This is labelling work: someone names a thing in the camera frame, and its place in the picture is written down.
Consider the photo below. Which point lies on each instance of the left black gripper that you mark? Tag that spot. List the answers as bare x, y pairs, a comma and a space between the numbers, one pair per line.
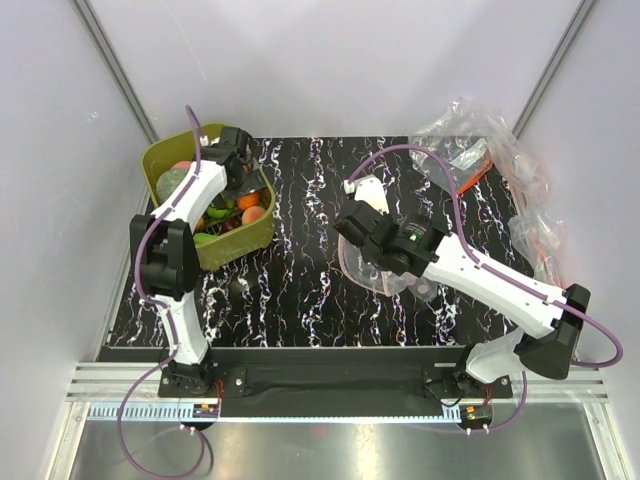
253, 180

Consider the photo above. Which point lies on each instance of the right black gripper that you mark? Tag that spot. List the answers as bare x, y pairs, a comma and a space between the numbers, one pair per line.
379, 211

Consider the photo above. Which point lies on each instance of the clear zip top bag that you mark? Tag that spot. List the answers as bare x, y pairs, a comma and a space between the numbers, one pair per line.
370, 277

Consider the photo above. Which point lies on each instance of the olive green plastic bin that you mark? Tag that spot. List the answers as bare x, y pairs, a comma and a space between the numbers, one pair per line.
240, 240

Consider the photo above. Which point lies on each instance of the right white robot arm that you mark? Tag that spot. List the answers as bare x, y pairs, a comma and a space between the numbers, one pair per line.
548, 317

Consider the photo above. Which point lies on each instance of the orange fruit toy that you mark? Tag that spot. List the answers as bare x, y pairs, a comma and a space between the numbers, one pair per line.
247, 201

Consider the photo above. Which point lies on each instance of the pink peach lower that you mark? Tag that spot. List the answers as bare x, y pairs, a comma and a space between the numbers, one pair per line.
252, 214

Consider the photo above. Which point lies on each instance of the pink peach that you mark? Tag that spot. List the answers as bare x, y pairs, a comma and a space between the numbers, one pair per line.
252, 214
182, 165

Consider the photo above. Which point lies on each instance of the pink peach upper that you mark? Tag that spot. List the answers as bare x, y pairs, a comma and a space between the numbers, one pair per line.
182, 165

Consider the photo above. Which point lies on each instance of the green netted melon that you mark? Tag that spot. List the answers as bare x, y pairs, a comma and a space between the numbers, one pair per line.
168, 182

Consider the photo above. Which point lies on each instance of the green pepper toy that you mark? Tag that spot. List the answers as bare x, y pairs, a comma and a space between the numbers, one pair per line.
202, 238

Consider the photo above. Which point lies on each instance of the pile of clear bags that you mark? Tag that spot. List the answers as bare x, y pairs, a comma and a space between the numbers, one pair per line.
472, 139

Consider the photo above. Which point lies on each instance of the black marble pattern mat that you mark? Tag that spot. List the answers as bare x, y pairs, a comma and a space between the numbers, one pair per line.
292, 293

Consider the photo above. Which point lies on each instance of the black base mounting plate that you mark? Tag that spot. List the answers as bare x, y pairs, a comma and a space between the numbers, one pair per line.
407, 369

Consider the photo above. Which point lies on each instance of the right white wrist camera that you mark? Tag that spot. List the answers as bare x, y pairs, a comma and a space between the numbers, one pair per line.
370, 190

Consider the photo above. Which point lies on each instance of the aluminium frame rail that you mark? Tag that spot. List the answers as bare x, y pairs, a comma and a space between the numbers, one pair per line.
110, 381

